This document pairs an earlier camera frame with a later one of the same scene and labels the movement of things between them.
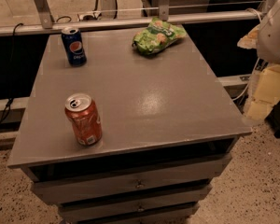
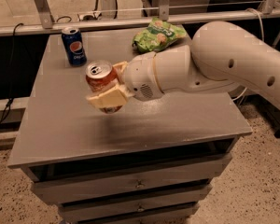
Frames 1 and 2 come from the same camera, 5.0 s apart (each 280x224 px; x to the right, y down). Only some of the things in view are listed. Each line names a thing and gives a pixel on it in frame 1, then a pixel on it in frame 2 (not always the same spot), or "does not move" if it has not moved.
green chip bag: (157, 35) does not move
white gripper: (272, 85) -> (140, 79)
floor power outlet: (89, 16) does not move
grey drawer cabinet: (168, 125) does not move
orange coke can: (85, 118) -> (101, 77)
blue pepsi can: (74, 47) does not move
